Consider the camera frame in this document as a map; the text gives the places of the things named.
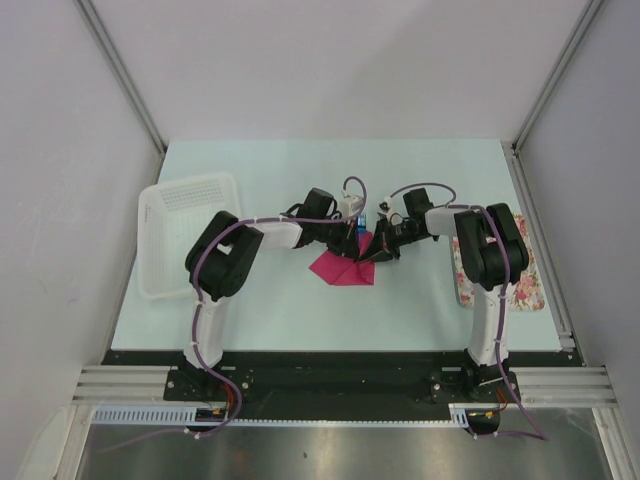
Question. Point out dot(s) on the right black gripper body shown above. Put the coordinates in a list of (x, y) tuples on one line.
[(396, 236)]

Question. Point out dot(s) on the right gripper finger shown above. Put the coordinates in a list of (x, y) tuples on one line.
[(382, 256), (371, 249)]

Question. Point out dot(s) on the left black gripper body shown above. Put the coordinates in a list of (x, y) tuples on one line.
[(337, 234)]

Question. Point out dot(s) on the pink paper napkin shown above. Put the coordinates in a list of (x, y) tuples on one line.
[(335, 270)]

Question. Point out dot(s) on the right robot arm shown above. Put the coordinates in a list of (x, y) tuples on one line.
[(493, 256)]

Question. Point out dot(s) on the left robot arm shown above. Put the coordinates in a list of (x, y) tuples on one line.
[(220, 261)]

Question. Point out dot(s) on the floral cloth mat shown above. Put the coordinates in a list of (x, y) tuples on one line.
[(528, 295)]

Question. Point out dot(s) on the white plastic basket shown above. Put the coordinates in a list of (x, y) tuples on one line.
[(171, 217)]

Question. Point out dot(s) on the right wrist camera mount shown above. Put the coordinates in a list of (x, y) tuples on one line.
[(388, 211)]

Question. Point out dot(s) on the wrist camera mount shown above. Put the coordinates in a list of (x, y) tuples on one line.
[(388, 211), (350, 205)]

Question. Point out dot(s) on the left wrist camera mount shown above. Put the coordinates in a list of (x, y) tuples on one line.
[(350, 205)]

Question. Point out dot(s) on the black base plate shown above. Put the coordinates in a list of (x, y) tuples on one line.
[(351, 386)]

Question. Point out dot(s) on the white slotted cable duct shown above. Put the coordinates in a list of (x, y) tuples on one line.
[(192, 416)]

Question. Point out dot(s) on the aluminium frame rail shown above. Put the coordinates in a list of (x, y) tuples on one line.
[(121, 385)]

